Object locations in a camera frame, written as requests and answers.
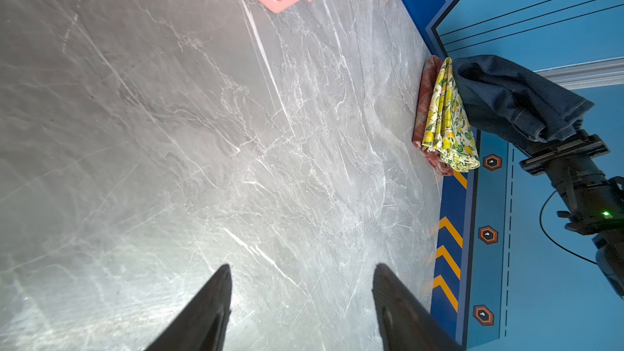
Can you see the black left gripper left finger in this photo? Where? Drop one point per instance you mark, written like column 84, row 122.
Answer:
column 202, row 324

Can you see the aluminium right corner post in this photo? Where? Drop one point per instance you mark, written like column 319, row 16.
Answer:
column 595, row 74

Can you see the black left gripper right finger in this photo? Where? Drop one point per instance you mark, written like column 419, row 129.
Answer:
column 403, row 321

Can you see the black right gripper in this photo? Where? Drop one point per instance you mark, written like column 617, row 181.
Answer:
column 569, row 164

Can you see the red plaid skirt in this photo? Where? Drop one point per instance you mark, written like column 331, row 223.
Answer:
column 429, row 75

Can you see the lemon print skirt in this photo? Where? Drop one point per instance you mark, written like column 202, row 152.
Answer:
column 447, row 129

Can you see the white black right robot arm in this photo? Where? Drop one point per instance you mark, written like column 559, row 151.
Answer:
column 594, row 202

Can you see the dark navy skirt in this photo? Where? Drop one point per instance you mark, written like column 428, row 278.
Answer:
column 518, row 105

